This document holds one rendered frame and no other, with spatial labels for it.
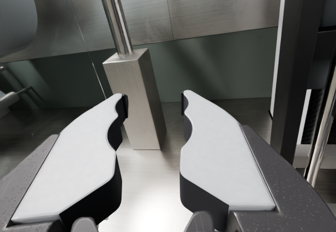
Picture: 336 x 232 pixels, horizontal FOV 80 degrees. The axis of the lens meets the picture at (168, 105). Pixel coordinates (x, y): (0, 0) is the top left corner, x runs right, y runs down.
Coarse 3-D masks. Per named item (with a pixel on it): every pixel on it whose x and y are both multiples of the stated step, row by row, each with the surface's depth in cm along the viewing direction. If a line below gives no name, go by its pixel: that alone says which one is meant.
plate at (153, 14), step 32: (96, 0) 65; (128, 0) 63; (160, 0) 62; (192, 0) 60; (224, 0) 58; (256, 0) 57; (96, 32) 71; (160, 32) 67; (192, 32) 65; (224, 32) 63
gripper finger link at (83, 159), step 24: (120, 96) 12; (96, 120) 10; (120, 120) 11; (72, 144) 8; (96, 144) 8; (48, 168) 7; (72, 168) 7; (96, 168) 7; (48, 192) 6; (72, 192) 6; (96, 192) 6; (120, 192) 7; (24, 216) 6; (48, 216) 6; (72, 216) 6; (96, 216) 7
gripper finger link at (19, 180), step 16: (48, 144) 8; (32, 160) 7; (16, 176) 7; (32, 176) 7; (0, 192) 6; (16, 192) 6; (0, 208) 6; (16, 208) 6; (0, 224) 5; (16, 224) 6; (32, 224) 5; (48, 224) 5
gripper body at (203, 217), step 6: (204, 210) 5; (192, 216) 5; (198, 216) 5; (204, 216) 5; (210, 216) 5; (78, 222) 5; (84, 222) 5; (90, 222) 5; (192, 222) 5; (198, 222) 5; (204, 222) 5; (210, 222) 5; (72, 228) 5; (78, 228) 5; (84, 228) 5; (90, 228) 5; (96, 228) 5; (186, 228) 5; (192, 228) 5; (198, 228) 5; (204, 228) 5; (210, 228) 5
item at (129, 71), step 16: (112, 0) 42; (112, 16) 43; (112, 32) 45; (128, 32) 47; (128, 48) 47; (144, 48) 52; (112, 64) 46; (128, 64) 46; (144, 64) 49; (112, 80) 49; (128, 80) 48; (144, 80) 48; (128, 96) 50; (144, 96) 49; (128, 112) 53; (144, 112) 52; (160, 112) 60; (128, 128) 56; (144, 128) 55; (160, 128) 59; (144, 144) 58; (160, 144) 58
